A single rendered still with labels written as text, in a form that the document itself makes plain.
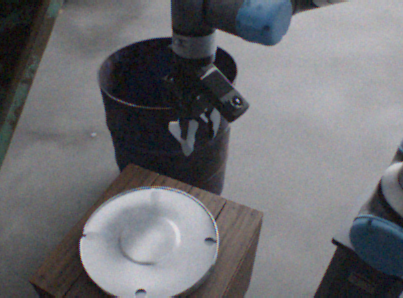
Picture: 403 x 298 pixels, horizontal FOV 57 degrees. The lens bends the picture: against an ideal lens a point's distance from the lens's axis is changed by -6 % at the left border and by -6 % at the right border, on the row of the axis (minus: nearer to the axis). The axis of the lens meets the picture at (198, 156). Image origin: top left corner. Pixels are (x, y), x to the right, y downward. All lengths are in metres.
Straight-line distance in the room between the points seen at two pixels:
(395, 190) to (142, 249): 0.50
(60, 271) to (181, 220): 0.28
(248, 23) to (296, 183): 1.03
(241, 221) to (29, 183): 0.94
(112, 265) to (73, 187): 0.75
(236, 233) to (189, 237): 0.12
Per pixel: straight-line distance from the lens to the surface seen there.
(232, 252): 0.86
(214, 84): 0.67
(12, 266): 1.37
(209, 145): 1.15
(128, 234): 0.84
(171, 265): 0.80
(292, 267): 1.27
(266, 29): 0.54
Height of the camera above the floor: 1.07
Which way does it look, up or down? 43 degrees down
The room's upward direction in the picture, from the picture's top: straight up
